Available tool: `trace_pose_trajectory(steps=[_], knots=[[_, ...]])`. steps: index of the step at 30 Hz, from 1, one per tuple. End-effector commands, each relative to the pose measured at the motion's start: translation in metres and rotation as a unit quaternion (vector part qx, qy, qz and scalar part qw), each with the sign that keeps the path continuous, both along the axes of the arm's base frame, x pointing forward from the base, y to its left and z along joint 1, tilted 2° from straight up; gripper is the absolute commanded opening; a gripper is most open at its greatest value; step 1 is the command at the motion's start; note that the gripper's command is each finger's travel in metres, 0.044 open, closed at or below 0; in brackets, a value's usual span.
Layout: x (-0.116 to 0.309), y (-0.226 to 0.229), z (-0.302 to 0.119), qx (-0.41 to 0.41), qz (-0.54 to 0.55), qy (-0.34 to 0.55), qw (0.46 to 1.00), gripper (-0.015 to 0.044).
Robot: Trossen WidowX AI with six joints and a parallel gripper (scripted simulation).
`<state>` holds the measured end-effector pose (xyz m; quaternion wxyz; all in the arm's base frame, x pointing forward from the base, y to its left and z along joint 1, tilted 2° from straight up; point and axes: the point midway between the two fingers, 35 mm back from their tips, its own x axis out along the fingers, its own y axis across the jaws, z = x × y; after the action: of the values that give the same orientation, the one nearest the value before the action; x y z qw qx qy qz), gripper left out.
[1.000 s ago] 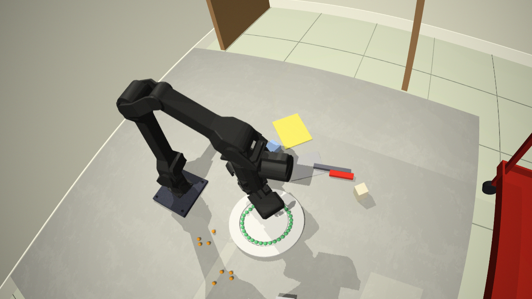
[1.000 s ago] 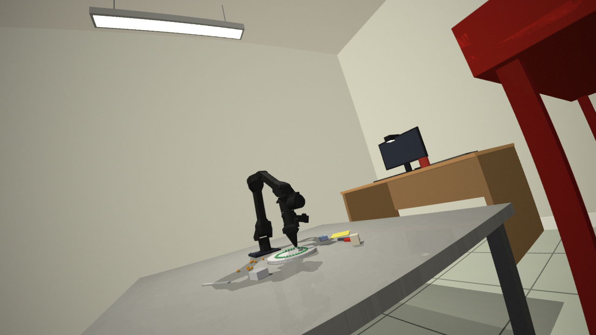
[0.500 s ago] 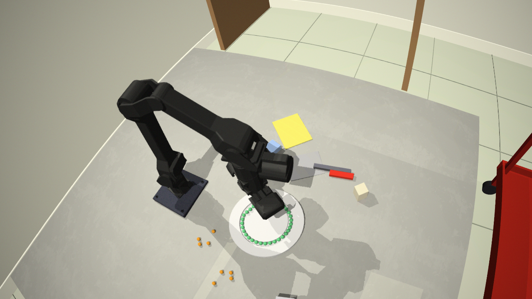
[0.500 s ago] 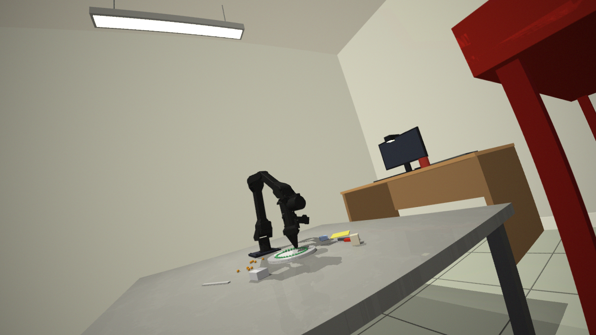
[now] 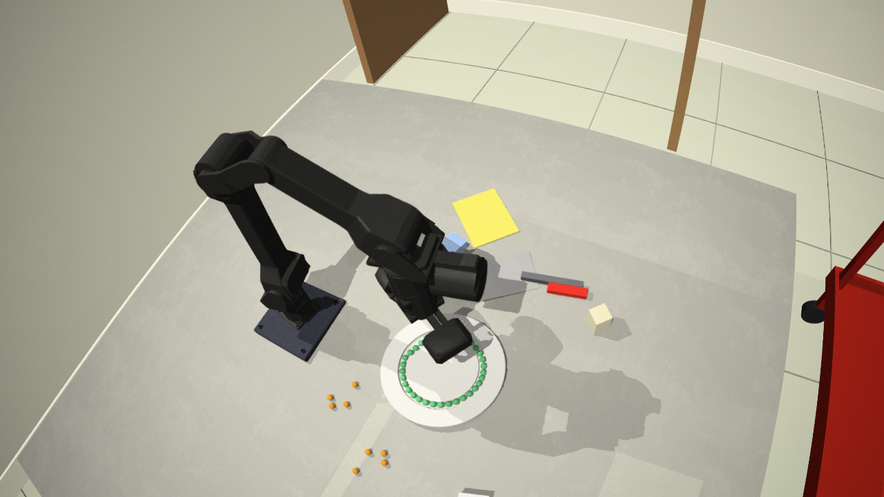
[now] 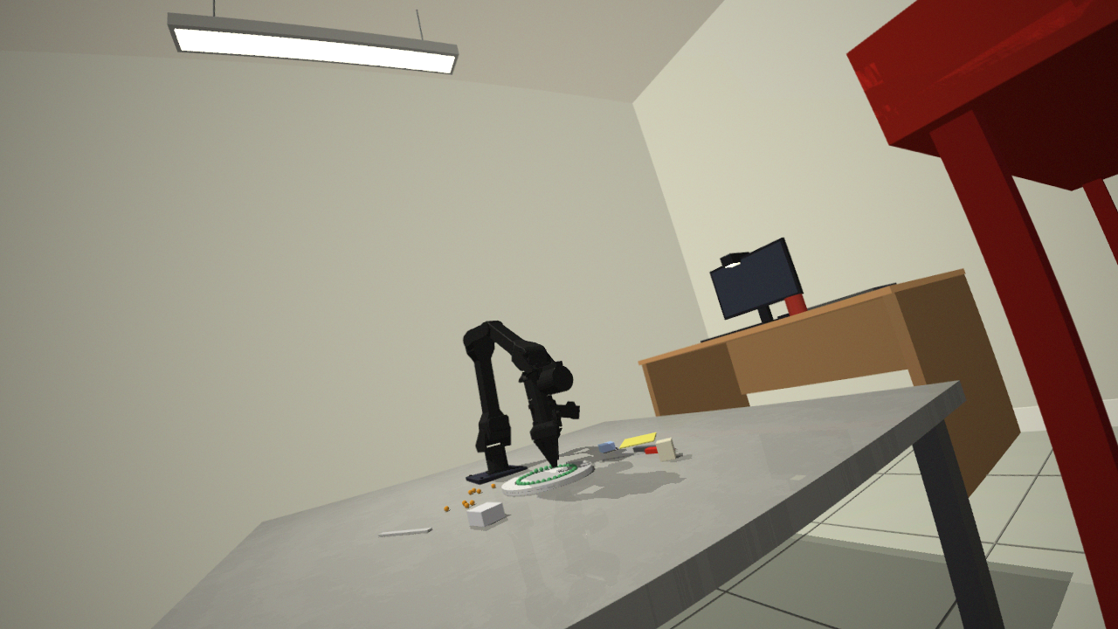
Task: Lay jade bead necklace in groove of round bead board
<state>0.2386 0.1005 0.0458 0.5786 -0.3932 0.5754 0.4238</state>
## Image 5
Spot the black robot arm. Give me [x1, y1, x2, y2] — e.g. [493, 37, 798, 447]
[193, 130, 488, 330]

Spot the yellow flat rectangular board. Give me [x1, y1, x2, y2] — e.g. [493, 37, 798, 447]
[452, 188, 519, 248]

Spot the cream cube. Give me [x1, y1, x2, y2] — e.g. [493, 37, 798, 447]
[587, 304, 612, 335]

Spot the light blue cube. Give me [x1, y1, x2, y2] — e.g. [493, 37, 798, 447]
[442, 232, 468, 253]

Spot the white round board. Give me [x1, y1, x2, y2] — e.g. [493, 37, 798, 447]
[381, 313, 506, 429]

